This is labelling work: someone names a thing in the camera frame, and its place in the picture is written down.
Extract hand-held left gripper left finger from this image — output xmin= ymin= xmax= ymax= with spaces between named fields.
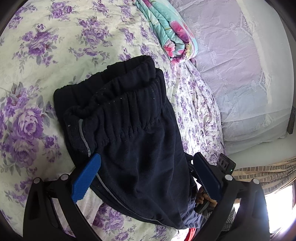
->
xmin=23 ymin=153 xmax=102 ymax=241

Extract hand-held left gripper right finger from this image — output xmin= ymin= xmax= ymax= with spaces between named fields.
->
xmin=193 ymin=152 xmax=271 ymax=241

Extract dark navy pants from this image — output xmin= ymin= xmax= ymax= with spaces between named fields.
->
xmin=53 ymin=55 xmax=210 ymax=230

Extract person's right hand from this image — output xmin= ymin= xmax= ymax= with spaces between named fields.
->
xmin=196 ymin=185 xmax=218 ymax=210

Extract checkered curtain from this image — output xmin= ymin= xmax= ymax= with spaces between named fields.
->
xmin=231 ymin=157 xmax=296 ymax=194

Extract red cloth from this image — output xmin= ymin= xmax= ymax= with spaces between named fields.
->
xmin=184 ymin=227 xmax=197 ymax=241

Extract window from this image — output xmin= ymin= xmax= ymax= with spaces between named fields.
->
xmin=264 ymin=184 xmax=293 ymax=233

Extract white lace cloth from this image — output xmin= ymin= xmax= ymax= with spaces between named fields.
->
xmin=166 ymin=0 xmax=292 ymax=142

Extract purple floral bed sheet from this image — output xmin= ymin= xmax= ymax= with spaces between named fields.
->
xmin=0 ymin=0 xmax=225 ymax=241

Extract folded floral quilt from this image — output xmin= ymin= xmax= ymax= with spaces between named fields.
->
xmin=135 ymin=0 xmax=198 ymax=64

